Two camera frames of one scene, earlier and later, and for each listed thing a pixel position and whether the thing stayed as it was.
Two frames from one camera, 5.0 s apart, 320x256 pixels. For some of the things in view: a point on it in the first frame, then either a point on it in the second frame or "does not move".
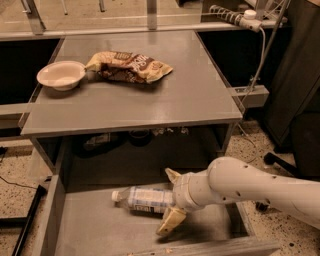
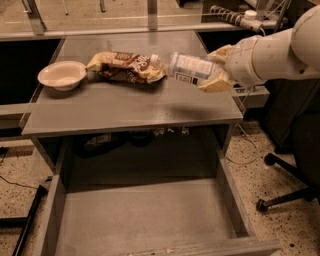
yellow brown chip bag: x=127 y=66 does not move
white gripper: x=182 y=192 to x=240 y=62
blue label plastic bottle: x=145 y=199 to x=184 y=67
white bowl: x=62 y=75 does not move
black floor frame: x=26 y=223 does not move
